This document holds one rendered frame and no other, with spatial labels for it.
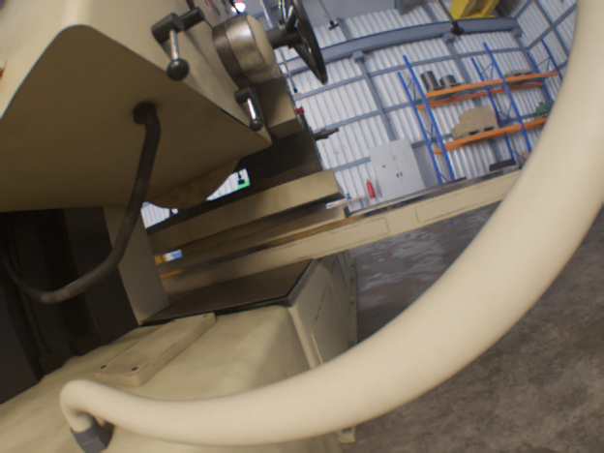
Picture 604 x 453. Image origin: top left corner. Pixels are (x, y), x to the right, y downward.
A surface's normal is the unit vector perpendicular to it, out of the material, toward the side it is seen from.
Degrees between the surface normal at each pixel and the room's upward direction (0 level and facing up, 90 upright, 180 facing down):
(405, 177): 90
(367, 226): 90
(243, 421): 56
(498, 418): 0
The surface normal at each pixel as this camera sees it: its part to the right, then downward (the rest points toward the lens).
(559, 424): -0.30, -0.95
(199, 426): -0.43, -0.44
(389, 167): -0.18, 0.08
